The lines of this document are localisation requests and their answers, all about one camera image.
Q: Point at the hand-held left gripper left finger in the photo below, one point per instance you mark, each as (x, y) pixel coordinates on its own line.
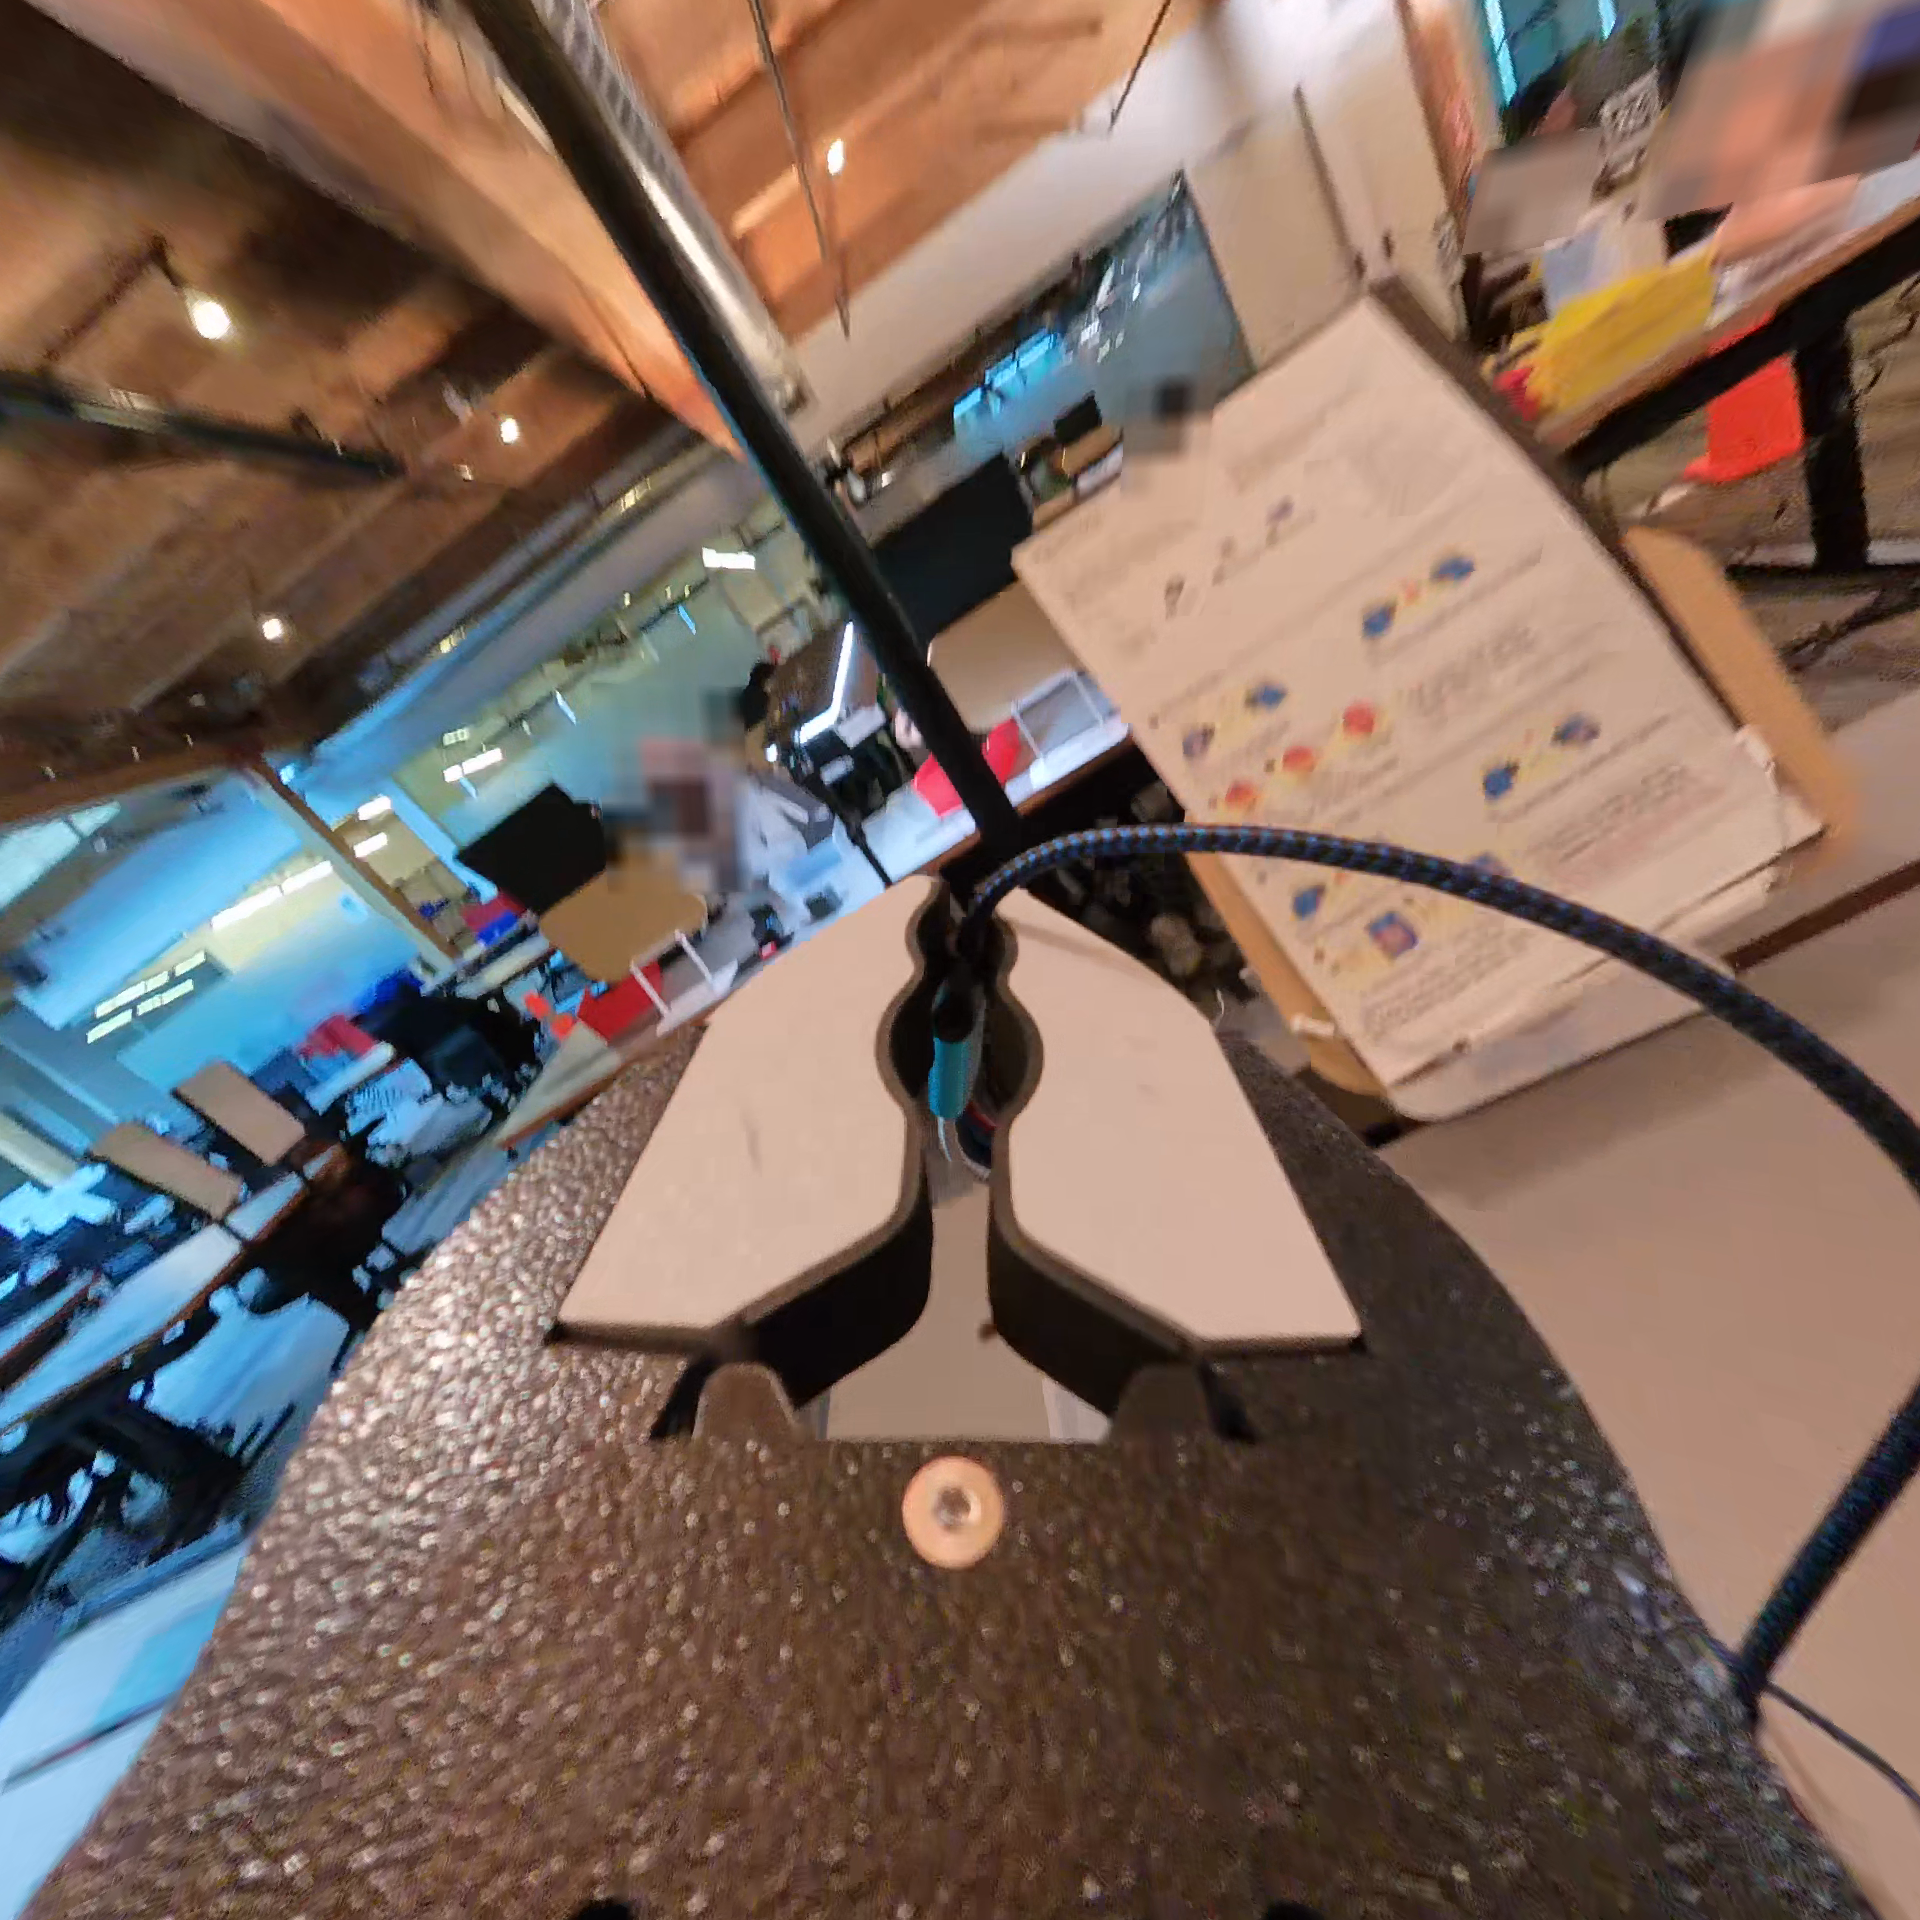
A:
(750, 1156)

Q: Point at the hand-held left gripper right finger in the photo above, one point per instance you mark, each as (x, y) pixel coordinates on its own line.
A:
(1171, 1171)

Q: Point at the black monitor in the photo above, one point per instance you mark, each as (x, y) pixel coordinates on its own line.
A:
(534, 855)

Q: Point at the printed instruction poster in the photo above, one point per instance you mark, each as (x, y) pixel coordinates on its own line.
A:
(1350, 495)

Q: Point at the black pole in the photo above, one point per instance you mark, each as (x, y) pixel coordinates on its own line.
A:
(780, 451)

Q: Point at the yellow storage bin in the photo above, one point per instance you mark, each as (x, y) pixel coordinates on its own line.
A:
(1628, 330)

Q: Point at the wooden table black legs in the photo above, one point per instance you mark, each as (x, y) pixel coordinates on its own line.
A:
(1839, 451)

